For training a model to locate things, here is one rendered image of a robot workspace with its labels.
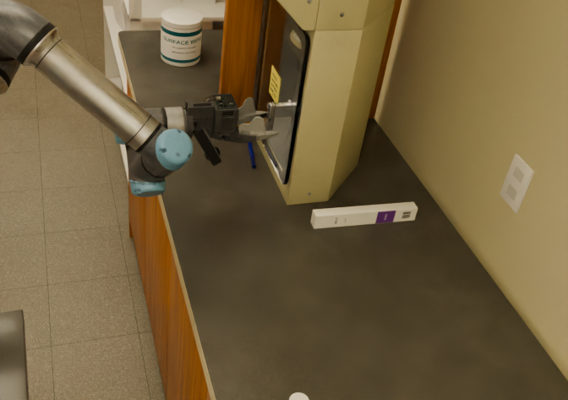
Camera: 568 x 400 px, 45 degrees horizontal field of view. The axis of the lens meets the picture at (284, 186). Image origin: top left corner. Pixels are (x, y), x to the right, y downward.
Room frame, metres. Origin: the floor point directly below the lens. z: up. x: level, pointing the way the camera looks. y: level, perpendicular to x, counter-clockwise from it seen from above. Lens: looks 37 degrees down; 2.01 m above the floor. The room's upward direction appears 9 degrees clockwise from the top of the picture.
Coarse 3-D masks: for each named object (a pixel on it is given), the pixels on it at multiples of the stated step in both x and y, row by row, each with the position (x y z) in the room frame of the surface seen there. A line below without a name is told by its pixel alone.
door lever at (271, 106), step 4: (288, 100) 1.40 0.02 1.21; (268, 104) 1.38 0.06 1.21; (272, 104) 1.38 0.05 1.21; (276, 104) 1.39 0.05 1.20; (280, 104) 1.39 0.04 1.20; (284, 104) 1.39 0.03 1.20; (288, 104) 1.40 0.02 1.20; (268, 108) 1.38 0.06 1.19; (272, 108) 1.38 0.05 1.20; (288, 108) 1.40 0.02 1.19; (268, 112) 1.38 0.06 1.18; (272, 112) 1.38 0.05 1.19; (268, 116) 1.38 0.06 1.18; (272, 116) 1.38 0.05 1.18; (268, 120) 1.38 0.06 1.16; (272, 120) 1.38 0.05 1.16; (268, 124) 1.38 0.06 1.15; (272, 124) 1.38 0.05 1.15; (268, 128) 1.38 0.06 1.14; (272, 128) 1.38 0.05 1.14
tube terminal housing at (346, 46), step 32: (320, 0) 1.36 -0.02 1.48; (352, 0) 1.39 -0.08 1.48; (384, 0) 1.50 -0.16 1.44; (320, 32) 1.37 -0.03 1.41; (352, 32) 1.39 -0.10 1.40; (384, 32) 1.55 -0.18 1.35; (320, 64) 1.37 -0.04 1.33; (352, 64) 1.40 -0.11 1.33; (320, 96) 1.38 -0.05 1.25; (352, 96) 1.43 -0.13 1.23; (320, 128) 1.38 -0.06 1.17; (352, 128) 1.48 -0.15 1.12; (320, 160) 1.39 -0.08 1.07; (352, 160) 1.53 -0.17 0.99; (288, 192) 1.36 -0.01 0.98; (320, 192) 1.39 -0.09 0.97
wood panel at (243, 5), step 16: (240, 0) 1.68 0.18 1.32; (256, 0) 1.70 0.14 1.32; (400, 0) 1.85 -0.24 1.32; (224, 16) 1.69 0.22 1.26; (240, 16) 1.68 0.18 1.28; (256, 16) 1.70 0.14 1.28; (224, 32) 1.68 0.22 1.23; (240, 32) 1.68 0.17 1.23; (256, 32) 1.70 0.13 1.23; (224, 48) 1.67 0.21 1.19; (240, 48) 1.68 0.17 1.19; (256, 48) 1.70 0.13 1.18; (224, 64) 1.67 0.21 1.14; (240, 64) 1.69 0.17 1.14; (384, 64) 1.85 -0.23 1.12; (224, 80) 1.67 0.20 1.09; (240, 80) 1.69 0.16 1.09; (240, 96) 1.69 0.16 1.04
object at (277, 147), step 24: (288, 24) 1.47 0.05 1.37; (264, 48) 1.62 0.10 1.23; (288, 48) 1.45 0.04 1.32; (264, 72) 1.59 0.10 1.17; (288, 72) 1.43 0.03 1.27; (264, 96) 1.57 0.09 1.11; (288, 96) 1.41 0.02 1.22; (264, 120) 1.55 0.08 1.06; (288, 120) 1.39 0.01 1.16; (264, 144) 1.53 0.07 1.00; (288, 144) 1.37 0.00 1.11; (288, 168) 1.36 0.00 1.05
